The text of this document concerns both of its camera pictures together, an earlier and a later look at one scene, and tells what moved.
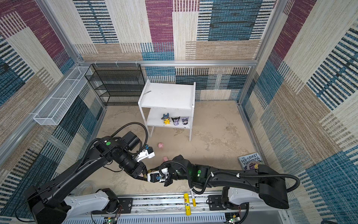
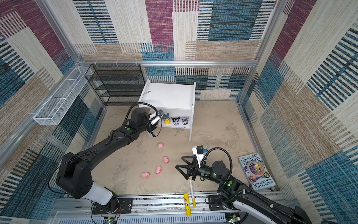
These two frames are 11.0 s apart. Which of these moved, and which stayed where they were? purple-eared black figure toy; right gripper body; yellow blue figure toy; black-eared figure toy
Moved: right gripper body
Stayed: black-eared figure toy; yellow blue figure toy; purple-eared black figure toy
